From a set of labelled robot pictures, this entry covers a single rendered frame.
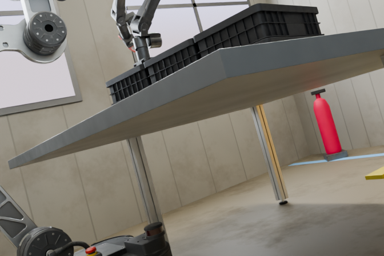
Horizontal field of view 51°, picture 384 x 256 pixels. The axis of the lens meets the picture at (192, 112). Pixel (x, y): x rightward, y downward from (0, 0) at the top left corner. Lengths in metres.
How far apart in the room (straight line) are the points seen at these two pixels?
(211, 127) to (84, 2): 1.60
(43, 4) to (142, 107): 1.08
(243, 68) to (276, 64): 0.07
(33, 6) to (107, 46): 1.86
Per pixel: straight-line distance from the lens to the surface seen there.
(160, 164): 3.50
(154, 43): 1.80
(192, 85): 0.58
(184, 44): 1.46
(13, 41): 1.73
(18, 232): 1.67
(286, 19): 1.40
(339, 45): 0.72
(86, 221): 3.23
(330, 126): 4.00
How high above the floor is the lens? 0.61
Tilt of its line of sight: 3 degrees up
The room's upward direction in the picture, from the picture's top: 15 degrees counter-clockwise
